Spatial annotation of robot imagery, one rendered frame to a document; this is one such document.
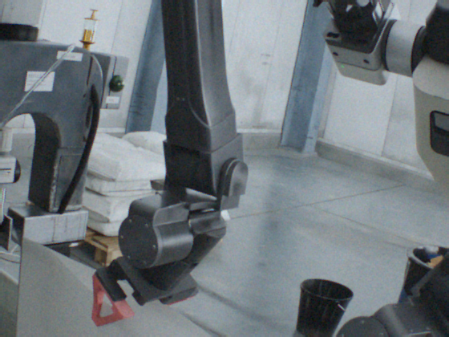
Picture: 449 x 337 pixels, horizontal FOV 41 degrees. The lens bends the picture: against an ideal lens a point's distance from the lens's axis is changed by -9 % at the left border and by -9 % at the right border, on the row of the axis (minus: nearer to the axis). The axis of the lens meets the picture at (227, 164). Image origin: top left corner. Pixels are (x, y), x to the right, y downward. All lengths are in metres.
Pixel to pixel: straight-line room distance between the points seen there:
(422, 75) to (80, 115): 0.54
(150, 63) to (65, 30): 1.25
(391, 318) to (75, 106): 0.66
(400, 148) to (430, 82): 8.18
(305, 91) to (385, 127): 1.31
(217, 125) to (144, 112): 6.28
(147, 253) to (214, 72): 0.19
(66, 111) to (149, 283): 0.36
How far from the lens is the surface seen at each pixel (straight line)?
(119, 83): 1.06
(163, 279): 0.76
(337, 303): 3.27
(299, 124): 9.54
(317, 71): 9.43
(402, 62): 1.00
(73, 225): 1.09
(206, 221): 0.72
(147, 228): 0.66
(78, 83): 1.02
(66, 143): 1.03
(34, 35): 0.99
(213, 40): 0.66
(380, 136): 9.24
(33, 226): 1.04
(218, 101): 0.68
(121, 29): 6.66
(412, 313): 0.55
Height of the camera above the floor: 1.39
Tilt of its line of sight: 11 degrees down
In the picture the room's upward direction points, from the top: 12 degrees clockwise
